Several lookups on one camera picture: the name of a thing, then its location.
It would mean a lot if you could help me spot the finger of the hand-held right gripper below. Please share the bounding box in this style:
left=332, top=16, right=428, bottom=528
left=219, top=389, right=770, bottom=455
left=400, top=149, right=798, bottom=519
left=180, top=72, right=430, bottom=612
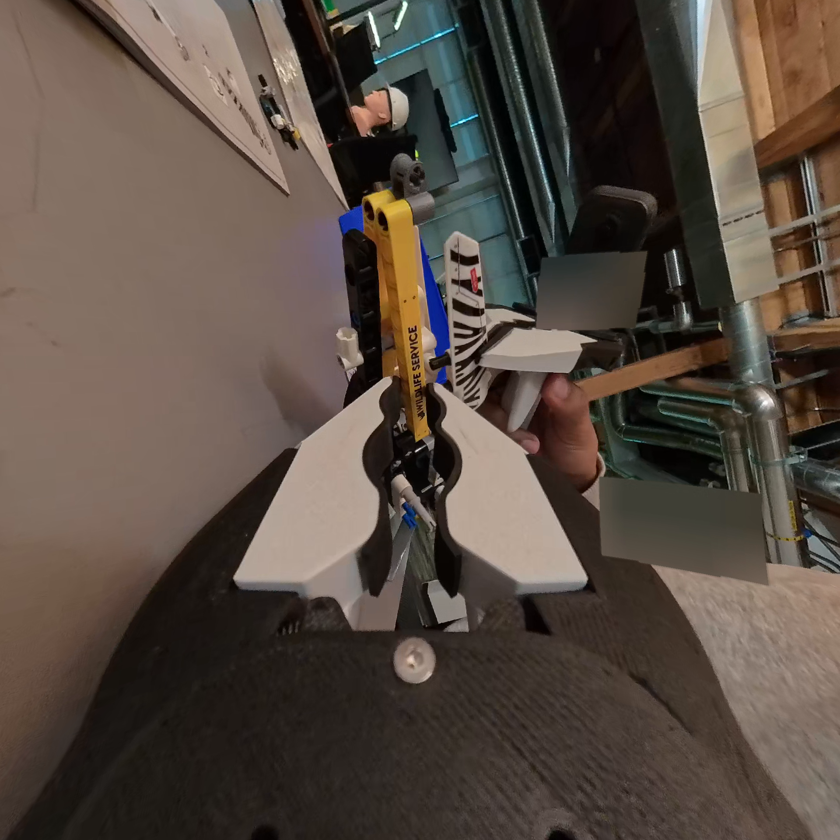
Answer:
left=479, top=328, right=598, bottom=371
left=484, top=311, right=540, bottom=349

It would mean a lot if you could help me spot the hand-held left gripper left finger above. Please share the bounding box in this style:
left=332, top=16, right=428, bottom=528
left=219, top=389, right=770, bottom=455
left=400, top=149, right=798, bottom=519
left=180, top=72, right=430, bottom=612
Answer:
left=234, top=377, right=403, bottom=598

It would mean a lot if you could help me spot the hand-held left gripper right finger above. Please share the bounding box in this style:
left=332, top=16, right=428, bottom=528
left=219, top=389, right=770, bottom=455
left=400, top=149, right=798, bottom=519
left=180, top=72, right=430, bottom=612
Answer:
left=427, top=384, right=588, bottom=597

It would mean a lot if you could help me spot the white lego wing panel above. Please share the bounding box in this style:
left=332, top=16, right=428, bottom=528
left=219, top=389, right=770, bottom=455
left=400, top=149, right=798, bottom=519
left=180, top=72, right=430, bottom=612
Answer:
left=444, top=231, right=539, bottom=411

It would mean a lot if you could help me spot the lego plane model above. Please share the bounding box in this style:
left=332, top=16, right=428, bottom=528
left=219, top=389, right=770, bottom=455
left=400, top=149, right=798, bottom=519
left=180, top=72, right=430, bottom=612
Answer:
left=335, top=152, right=473, bottom=631

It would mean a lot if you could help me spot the small cluster of lego pieces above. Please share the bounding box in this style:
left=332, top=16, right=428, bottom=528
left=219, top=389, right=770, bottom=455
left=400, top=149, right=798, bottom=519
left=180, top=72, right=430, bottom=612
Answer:
left=257, top=73, right=301, bottom=151

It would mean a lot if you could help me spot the lego instruction booklet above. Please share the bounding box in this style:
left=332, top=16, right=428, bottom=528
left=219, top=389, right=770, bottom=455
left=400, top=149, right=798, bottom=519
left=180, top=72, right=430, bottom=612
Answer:
left=79, top=0, right=291, bottom=196

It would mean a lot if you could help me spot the person's right hand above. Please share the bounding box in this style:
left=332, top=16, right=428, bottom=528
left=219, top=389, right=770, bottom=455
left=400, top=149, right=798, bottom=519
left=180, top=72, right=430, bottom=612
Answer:
left=479, top=373, right=606, bottom=490

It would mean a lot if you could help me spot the blue plastic bin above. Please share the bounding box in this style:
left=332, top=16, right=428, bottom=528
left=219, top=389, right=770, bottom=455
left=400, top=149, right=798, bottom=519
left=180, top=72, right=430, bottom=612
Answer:
left=338, top=210, right=450, bottom=388

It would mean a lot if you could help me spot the silver metal pipe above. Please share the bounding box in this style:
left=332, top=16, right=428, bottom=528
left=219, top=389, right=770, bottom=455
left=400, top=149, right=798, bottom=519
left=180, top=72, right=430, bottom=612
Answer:
left=591, top=302, right=840, bottom=565

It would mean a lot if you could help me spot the mannequin head with white helmet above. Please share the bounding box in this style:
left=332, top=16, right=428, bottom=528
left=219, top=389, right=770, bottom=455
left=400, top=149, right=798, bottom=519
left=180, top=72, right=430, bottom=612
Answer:
left=348, top=85, right=411, bottom=139

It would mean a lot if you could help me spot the white printed paper sheet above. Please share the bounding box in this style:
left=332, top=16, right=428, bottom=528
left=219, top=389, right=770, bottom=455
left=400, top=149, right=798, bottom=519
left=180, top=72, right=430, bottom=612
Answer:
left=252, top=0, right=349, bottom=207

